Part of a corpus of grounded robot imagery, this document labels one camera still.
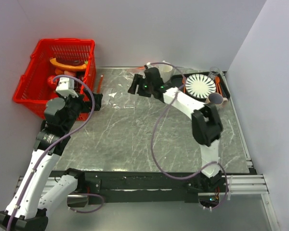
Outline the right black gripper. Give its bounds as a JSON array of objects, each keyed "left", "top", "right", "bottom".
[{"left": 128, "top": 74, "right": 154, "bottom": 98}]

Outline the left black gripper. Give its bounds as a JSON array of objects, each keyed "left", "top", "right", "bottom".
[{"left": 58, "top": 87, "right": 102, "bottom": 131}]

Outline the clear zip bag orange zipper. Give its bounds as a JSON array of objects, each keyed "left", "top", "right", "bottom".
[{"left": 94, "top": 68, "right": 149, "bottom": 112}]

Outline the red apple toy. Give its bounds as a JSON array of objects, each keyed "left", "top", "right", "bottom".
[{"left": 47, "top": 75, "right": 59, "bottom": 90}]

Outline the orange papaya slice toy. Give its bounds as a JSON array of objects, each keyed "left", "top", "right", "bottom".
[{"left": 50, "top": 58, "right": 87, "bottom": 72}]

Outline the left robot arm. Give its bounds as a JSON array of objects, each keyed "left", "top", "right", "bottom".
[{"left": 0, "top": 92, "right": 103, "bottom": 231}]

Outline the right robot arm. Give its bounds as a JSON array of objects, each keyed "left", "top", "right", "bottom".
[{"left": 128, "top": 66, "right": 227, "bottom": 192}]

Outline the white mug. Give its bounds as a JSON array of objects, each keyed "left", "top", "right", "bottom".
[{"left": 158, "top": 64, "right": 173, "bottom": 83}]

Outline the pink peach toy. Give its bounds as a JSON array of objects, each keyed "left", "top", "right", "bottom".
[{"left": 64, "top": 71, "right": 77, "bottom": 77}]

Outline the black tray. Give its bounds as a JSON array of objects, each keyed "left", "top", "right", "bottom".
[{"left": 184, "top": 72, "right": 231, "bottom": 102}]

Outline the orange plastic fork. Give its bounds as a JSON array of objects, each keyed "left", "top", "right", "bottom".
[{"left": 182, "top": 77, "right": 186, "bottom": 94}]

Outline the small orange fruit toy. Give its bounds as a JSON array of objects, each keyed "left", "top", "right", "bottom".
[{"left": 55, "top": 68, "right": 64, "bottom": 75}]

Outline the striped white plate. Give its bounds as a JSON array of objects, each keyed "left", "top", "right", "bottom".
[{"left": 185, "top": 74, "right": 216, "bottom": 100}]

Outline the red plastic basket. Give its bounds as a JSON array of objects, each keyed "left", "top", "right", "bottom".
[{"left": 13, "top": 38, "right": 96, "bottom": 119}]

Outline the clear drinking glass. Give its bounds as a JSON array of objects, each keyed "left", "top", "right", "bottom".
[{"left": 208, "top": 67, "right": 220, "bottom": 80}]

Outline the orange plastic spoon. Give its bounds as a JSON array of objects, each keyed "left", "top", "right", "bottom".
[{"left": 215, "top": 76, "right": 223, "bottom": 95}]

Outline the beige mug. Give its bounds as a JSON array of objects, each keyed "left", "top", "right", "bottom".
[{"left": 205, "top": 92, "right": 228, "bottom": 110}]

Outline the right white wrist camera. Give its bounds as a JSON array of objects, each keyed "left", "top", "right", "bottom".
[{"left": 144, "top": 62, "right": 153, "bottom": 69}]

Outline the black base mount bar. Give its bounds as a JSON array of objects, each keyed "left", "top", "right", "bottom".
[{"left": 50, "top": 168, "right": 229, "bottom": 207}]

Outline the aluminium rail frame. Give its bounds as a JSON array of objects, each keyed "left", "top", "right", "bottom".
[{"left": 14, "top": 69, "right": 279, "bottom": 231}]

